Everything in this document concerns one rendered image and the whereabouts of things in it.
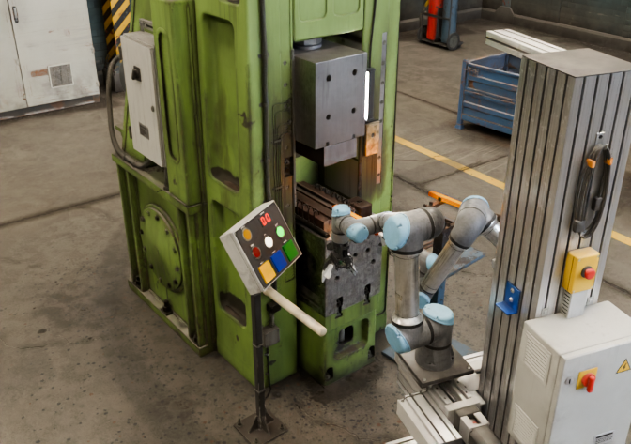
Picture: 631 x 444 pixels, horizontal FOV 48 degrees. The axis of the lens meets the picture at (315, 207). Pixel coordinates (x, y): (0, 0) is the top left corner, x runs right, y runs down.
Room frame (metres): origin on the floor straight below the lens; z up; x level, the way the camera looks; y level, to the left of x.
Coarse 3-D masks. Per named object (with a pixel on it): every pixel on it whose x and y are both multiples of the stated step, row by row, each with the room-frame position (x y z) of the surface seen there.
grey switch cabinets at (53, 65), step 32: (0, 0) 7.30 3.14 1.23; (32, 0) 7.48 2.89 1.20; (64, 0) 7.67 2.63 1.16; (0, 32) 7.27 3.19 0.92; (32, 32) 7.45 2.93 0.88; (64, 32) 7.64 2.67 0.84; (0, 64) 7.23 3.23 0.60; (32, 64) 7.41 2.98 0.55; (64, 64) 7.60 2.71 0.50; (0, 96) 7.19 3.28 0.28; (32, 96) 7.38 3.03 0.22; (64, 96) 7.58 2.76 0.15; (96, 96) 7.81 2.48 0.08
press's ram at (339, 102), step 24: (336, 48) 3.27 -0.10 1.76; (312, 72) 3.03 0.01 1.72; (336, 72) 3.09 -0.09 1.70; (360, 72) 3.17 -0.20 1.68; (312, 96) 3.03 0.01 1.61; (336, 96) 3.09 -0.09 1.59; (360, 96) 3.18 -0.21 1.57; (312, 120) 3.03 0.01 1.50; (336, 120) 3.09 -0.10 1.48; (360, 120) 3.18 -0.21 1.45; (312, 144) 3.03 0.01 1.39
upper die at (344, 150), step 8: (296, 144) 3.21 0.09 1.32; (336, 144) 3.09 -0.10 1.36; (344, 144) 3.12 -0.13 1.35; (352, 144) 3.15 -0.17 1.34; (296, 152) 3.21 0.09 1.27; (304, 152) 3.16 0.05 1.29; (312, 152) 3.11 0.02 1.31; (320, 152) 3.06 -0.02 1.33; (328, 152) 3.06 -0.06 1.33; (336, 152) 3.09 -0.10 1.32; (344, 152) 3.12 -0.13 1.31; (352, 152) 3.15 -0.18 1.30; (312, 160) 3.11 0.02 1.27; (320, 160) 3.06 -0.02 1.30; (328, 160) 3.06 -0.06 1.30; (336, 160) 3.09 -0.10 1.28; (344, 160) 3.12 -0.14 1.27
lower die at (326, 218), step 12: (300, 192) 3.35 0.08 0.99; (324, 192) 3.35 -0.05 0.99; (300, 204) 3.24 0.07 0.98; (312, 204) 3.22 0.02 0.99; (324, 204) 3.20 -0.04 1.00; (336, 204) 3.20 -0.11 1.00; (300, 216) 3.19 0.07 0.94; (312, 216) 3.12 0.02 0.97; (324, 216) 3.11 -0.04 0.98; (324, 228) 3.05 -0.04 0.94
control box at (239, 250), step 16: (256, 208) 2.81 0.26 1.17; (272, 208) 2.80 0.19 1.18; (240, 224) 2.61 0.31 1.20; (256, 224) 2.67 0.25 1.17; (272, 224) 2.74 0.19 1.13; (224, 240) 2.55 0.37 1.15; (240, 240) 2.54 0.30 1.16; (256, 240) 2.61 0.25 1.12; (272, 240) 2.68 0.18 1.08; (240, 256) 2.52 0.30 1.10; (240, 272) 2.52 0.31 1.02; (256, 272) 2.51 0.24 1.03; (256, 288) 2.49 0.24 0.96
